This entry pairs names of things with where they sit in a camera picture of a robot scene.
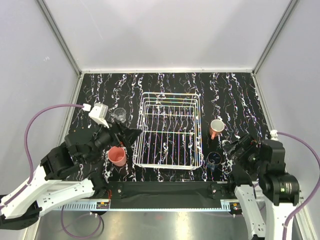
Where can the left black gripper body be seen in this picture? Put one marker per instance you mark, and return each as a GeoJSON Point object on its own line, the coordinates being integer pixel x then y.
{"type": "Point", "coordinates": [104, 138]}

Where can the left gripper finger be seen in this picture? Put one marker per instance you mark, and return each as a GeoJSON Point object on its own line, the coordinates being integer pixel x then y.
{"type": "Point", "coordinates": [128, 152]}
{"type": "Point", "coordinates": [125, 135]}

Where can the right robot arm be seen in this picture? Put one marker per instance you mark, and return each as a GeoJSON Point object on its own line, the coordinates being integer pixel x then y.
{"type": "Point", "coordinates": [266, 192]}

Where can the clear glass cup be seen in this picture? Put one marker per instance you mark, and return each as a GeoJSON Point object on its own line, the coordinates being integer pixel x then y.
{"type": "Point", "coordinates": [119, 114]}

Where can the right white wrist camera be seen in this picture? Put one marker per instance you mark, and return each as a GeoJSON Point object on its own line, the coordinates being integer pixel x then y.
{"type": "Point", "coordinates": [273, 135]}

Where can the pink plastic cup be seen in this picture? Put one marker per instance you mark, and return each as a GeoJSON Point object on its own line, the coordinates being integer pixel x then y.
{"type": "Point", "coordinates": [117, 155]}

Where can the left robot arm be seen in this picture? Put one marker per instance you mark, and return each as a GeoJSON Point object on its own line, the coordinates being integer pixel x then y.
{"type": "Point", "coordinates": [22, 208]}

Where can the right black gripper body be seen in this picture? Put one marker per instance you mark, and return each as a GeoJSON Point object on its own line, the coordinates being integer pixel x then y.
{"type": "Point", "coordinates": [249, 158]}

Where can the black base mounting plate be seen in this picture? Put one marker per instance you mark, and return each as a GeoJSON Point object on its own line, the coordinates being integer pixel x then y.
{"type": "Point", "coordinates": [168, 195]}

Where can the white wire dish rack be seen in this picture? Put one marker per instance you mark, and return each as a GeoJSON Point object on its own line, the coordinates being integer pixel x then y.
{"type": "Point", "coordinates": [171, 136]}

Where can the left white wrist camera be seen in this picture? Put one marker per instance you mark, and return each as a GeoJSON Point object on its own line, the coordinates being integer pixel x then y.
{"type": "Point", "coordinates": [97, 113]}

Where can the orange ceramic mug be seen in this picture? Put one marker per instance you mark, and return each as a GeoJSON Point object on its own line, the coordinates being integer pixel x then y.
{"type": "Point", "coordinates": [216, 127]}

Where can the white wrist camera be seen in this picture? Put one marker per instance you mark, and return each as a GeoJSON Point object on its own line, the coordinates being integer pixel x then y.
{"type": "Point", "coordinates": [273, 135]}
{"type": "Point", "coordinates": [97, 113]}

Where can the dark blue glass cup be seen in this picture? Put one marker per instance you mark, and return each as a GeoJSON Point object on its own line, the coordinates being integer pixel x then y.
{"type": "Point", "coordinates": [213, 160]}

